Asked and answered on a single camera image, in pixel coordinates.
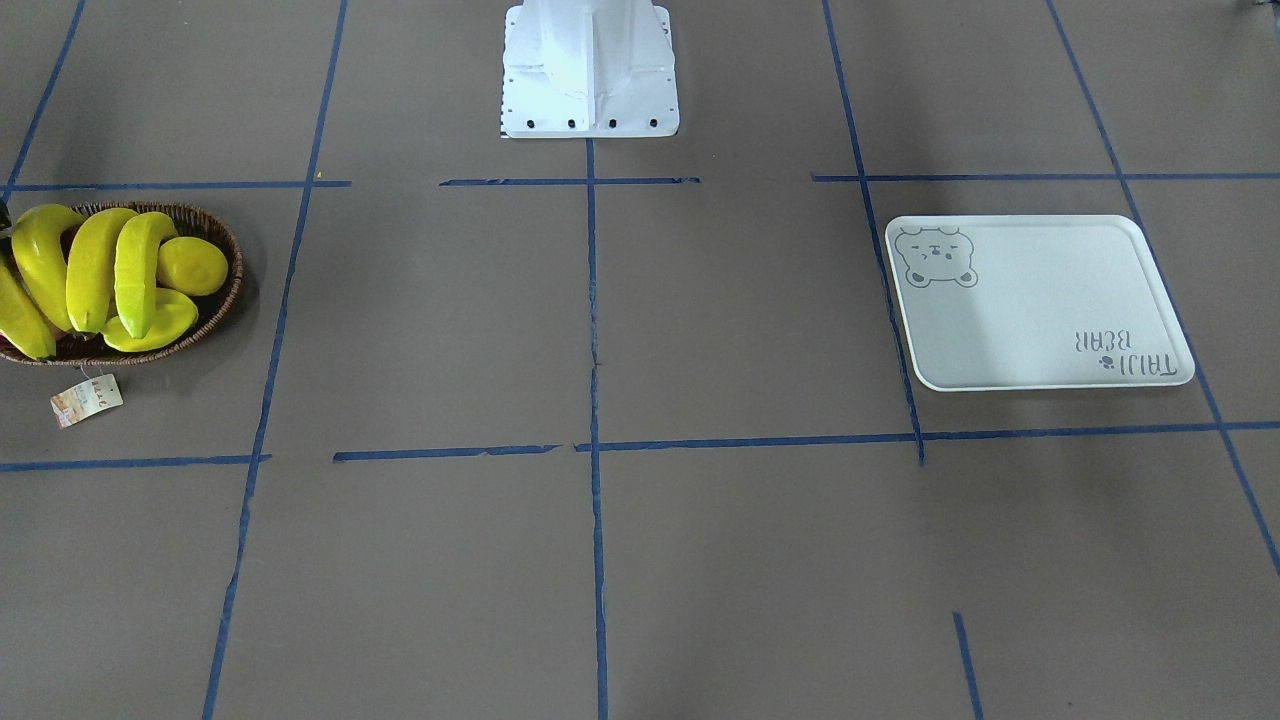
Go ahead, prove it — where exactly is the yellow lemon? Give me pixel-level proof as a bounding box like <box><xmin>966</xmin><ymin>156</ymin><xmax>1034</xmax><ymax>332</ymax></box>
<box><xmin>156</xmin><ymin>236</ymin><xmax>230</xmax><ymax>297</ymax></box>

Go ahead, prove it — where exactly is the yellow banana in basket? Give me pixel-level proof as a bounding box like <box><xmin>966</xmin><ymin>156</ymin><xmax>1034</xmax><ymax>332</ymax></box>
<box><xmin>67</xmin><ymin>208</ymin><xmax>138</xmax><ymax>334</ymax></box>
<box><xmin>113</xmin><ymin>211</ymin><xmax>178</xmax><ymax>340</ymax></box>

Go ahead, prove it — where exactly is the yellow banana moved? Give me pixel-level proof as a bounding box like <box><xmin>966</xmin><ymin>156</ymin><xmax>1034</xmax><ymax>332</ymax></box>
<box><xmin>1</xmin><ymin>258</ymin><xmax>56</xmax><ymax>361</ymax></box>
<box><xmin>12</xmin><ymin>204</ymin><xmax>86</xmax><ymax>332</ymax></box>

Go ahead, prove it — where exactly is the paper price tag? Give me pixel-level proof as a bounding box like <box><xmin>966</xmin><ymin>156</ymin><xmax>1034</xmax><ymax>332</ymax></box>
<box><xmin>50</xmin><ymin>373</ymin><xmax>124</xmax><ymax>429</ymax></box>

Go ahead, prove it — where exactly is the yellow banana bottom basket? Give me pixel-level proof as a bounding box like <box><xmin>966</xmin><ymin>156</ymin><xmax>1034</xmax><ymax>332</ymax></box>
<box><xmin>101</xmin><ymin>287</ymin><xmax>198</xmax><ymax>354</ymax></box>

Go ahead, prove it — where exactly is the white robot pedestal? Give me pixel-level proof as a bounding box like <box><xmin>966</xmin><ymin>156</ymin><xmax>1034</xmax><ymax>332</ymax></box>
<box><xmin>500</xmin><ymin>1</ymin><xmax>680</xmax><ymax>138</ymax></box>

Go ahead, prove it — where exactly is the white rectangular bear tray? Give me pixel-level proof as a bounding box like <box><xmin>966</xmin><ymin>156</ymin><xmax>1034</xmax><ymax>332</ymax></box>
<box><xmin>884</xmin><ymin>215</ymin><xmax>1196</xmax><ymax>392</ymax></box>

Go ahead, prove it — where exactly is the brown wicker basket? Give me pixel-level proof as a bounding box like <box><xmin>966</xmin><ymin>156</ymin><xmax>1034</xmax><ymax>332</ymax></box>
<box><xmin>1</xmin><ymin>201</ymin><xmax>246</xmax><ymax>366</ymax></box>

